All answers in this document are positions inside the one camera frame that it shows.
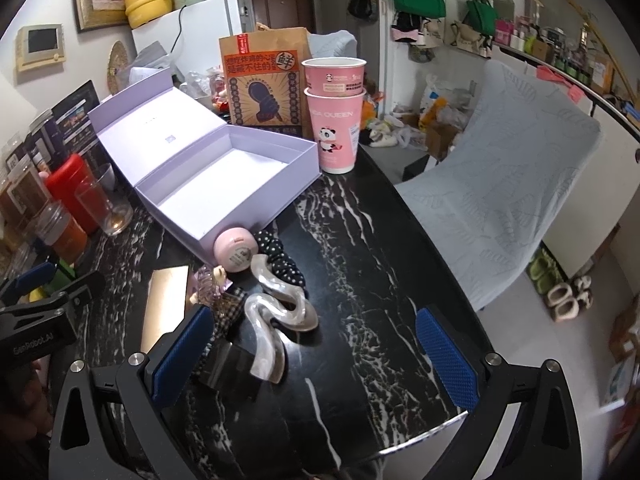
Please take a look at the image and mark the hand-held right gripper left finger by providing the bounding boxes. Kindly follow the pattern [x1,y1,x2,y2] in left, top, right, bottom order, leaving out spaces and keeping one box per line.
[49,304,217,480]

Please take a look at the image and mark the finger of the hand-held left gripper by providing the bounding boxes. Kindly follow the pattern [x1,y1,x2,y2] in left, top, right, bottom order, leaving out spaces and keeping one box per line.
[0,270,107,318]
[0,260,58,304]

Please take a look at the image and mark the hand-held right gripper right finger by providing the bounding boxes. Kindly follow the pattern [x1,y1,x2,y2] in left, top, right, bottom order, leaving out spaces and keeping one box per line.
[415,306,583,480]

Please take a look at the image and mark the smoky square claw clip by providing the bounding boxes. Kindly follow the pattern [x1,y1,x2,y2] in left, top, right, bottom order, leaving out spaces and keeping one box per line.
[197,342,258,391]

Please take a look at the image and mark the small gold box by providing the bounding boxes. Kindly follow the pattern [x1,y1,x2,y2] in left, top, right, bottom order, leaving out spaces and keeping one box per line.
[140,265,191,356]

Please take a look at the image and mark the gingham hair tie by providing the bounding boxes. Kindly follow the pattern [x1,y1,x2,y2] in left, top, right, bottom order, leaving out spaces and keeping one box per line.
[207,287,251,353]

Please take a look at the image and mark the pearl wavy claw clip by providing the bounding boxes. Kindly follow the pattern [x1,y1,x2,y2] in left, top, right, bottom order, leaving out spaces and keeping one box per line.
[242,254,319,381]

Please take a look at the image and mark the gold pearl hair clip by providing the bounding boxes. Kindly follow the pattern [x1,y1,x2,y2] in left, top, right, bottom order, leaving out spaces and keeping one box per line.
[212,266,236,306]

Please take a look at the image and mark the pink round compact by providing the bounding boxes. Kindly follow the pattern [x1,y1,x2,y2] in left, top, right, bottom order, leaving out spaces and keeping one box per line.
[213,227,260,273]

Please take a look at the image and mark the black polka dot scrunchie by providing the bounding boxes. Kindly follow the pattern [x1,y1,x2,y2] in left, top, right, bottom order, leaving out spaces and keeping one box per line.
[252,230,308,293]

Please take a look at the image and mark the lavender gift box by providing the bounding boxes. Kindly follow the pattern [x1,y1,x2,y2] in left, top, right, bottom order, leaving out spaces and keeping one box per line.
[87,66,322,266]

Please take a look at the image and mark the orange spice jar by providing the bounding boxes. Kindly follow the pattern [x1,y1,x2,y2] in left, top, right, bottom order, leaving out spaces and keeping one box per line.
[30,200,90,266]

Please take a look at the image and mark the brown granule jar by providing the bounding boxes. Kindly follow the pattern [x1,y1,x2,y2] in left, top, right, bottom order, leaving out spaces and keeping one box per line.
[0,167,51,241]

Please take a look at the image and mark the clear drinking glass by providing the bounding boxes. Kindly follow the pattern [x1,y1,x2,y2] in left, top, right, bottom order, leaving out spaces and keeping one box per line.
[75,164,135,237]

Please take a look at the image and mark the red bottle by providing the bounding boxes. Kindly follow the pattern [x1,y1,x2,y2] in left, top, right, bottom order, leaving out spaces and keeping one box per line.
[46,154,108,236]

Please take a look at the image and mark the dark purple pouch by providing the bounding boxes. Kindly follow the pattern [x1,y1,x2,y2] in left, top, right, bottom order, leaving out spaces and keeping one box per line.
[27,122,66,173]

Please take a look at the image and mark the cream slippers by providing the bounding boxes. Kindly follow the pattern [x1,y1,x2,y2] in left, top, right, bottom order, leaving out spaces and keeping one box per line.
[545,276,596,323]

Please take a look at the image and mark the green slippers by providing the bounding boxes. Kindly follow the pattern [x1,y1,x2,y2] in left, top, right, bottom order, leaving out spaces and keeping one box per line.
[527,255,568,295]

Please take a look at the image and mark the black printed packet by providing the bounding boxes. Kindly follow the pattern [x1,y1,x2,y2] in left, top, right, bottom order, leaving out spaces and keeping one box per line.
[50,80,102,161]

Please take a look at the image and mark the chair with grey-blue cover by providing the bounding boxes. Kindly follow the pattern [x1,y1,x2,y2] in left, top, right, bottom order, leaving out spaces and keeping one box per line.
[394,60,603,311]

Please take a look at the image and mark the woven fan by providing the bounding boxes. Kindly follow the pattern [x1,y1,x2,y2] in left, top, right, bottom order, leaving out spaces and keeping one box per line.
[105,41,132,96]

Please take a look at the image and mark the cardboard box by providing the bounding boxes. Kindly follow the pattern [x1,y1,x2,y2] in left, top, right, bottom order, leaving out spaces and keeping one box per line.
[425,122,463,161]

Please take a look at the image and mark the cream intercom panel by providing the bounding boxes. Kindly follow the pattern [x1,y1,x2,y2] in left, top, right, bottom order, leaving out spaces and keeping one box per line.
[15,23,67,72]

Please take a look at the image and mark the grey plastic bag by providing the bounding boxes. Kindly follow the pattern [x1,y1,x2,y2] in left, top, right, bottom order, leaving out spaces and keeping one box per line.
[132,42,176,86]

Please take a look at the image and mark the pink panda paper cup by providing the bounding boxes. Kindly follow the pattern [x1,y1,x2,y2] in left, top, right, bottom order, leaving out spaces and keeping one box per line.
[304,87,368,175]

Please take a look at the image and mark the white plastic bag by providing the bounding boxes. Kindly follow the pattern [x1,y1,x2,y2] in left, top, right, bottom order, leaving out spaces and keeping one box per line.
[419,74,476,121]

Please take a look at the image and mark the brown printed paper bag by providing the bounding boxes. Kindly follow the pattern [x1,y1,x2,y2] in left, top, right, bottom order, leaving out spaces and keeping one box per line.
[218,26,315,140]

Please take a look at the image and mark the yellow pot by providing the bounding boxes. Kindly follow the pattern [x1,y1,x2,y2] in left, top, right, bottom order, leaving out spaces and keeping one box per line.
[124,0,193,30]

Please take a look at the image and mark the white fridge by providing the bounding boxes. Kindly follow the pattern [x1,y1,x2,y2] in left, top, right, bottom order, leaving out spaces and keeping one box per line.
[131,0,244,91]

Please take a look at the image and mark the row of bottles and jars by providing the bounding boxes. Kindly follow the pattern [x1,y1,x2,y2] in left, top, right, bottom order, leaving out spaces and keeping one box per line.
[495,15,616,96]

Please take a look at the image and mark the small green tote bag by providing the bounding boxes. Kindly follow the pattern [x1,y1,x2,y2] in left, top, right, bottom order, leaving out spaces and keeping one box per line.
[465,0,498,36]

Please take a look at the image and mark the brown door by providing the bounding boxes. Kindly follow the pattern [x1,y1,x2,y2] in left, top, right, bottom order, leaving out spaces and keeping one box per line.
[248,0,317,33]

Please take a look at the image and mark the black power cable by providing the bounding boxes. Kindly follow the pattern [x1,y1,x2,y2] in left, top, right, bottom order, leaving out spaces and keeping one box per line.
[171,4,189,56]

